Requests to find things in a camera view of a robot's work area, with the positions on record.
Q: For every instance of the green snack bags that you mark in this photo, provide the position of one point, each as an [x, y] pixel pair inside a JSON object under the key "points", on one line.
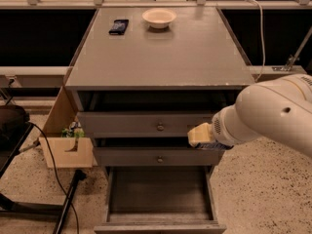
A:
{"points": [[73, 130]]}

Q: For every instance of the wooden box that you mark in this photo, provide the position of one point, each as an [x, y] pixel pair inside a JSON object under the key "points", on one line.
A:
{"points": [[60, 148]]}

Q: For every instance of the grey top drawer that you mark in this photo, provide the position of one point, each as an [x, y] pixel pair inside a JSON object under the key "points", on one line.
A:
{"points": [[141, 123]]}

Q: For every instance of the grey bottom drawer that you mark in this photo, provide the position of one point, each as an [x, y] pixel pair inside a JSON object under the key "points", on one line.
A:
{"points": [[160, 200]]}

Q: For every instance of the blue pepsi can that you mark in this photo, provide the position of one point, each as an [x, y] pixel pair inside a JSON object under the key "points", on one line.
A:
{"points": [[213, 146]]}

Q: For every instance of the metal rail beam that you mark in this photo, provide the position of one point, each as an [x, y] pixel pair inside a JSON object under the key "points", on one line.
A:
{"points": [[33, 76]]}

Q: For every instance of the grey middle drawer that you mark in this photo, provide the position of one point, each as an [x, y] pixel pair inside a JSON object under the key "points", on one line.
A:
{"points": [[130, 157]]}

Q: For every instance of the black stand frame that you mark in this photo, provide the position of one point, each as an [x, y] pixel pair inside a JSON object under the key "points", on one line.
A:
{"points": [[8, 152]]}

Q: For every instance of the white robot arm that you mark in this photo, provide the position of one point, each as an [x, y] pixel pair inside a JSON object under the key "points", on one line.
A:
{"points": [[279, 109]]}

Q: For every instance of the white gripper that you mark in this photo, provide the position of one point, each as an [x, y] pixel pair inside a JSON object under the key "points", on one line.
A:
{"points": [[219, 129]]}

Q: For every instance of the grey drawer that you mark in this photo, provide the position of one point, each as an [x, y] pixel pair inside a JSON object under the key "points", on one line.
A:
{"points": [[160, 200], [141, 123], [130, 157]]}

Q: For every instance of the dark blue snack packet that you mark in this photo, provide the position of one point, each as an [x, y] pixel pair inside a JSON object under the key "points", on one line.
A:
{"points": [[119, 27]]}

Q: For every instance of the black bag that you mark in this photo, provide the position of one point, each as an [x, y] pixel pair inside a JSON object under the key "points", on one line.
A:
{"points": [[12, 117]]}

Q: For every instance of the white bowl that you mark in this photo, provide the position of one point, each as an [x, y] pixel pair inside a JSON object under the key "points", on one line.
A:
{"points": [[159, 18]]}

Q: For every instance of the grey drawer cabinet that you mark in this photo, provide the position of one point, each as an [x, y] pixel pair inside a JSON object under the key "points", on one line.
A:
{"points": [[192, 65]]}

